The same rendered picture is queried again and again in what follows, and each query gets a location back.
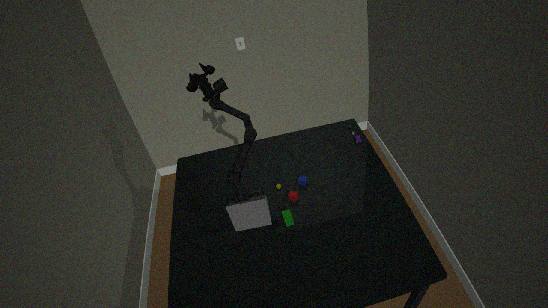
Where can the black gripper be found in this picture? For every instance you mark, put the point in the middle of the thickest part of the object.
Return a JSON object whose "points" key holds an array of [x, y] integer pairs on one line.
{"points": [[208, 70]]}

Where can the red block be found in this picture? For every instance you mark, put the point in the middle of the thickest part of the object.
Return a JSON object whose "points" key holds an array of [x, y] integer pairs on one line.
{"points": [[293, 196]]}

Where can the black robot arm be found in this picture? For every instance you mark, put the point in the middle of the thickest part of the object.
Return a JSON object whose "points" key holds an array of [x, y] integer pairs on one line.
{"points": [[213, 96]]}

